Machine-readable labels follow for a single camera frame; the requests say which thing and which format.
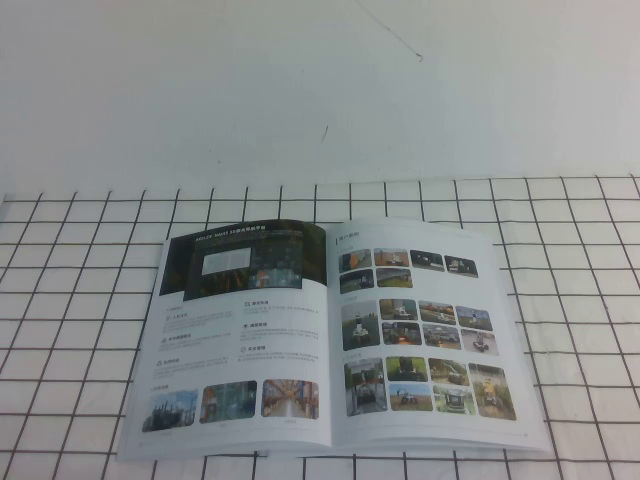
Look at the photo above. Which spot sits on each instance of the white black-grid tablecloth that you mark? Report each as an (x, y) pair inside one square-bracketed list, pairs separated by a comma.
[(75, 300)]

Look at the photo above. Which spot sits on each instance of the brochure book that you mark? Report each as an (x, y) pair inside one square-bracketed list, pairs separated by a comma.
[(280, 325)]

